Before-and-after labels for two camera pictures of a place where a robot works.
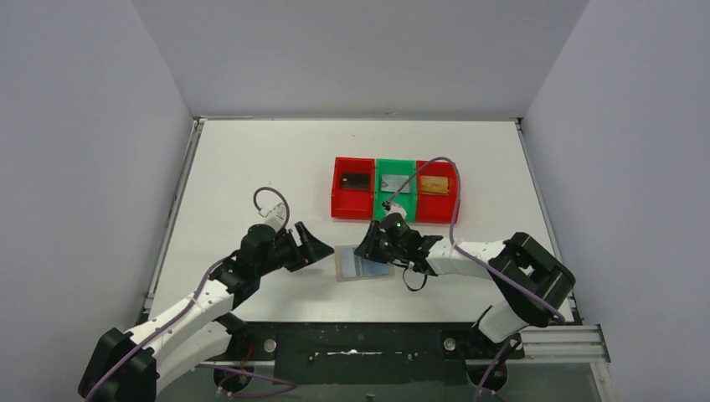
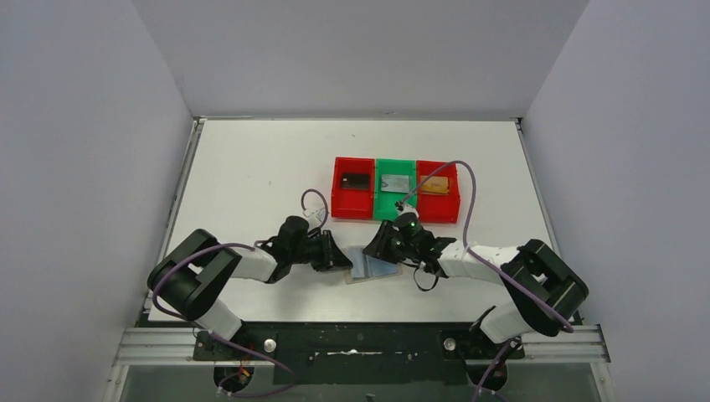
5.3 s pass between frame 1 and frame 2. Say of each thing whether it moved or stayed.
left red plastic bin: stayed
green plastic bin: stayed
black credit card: stayed
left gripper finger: moved
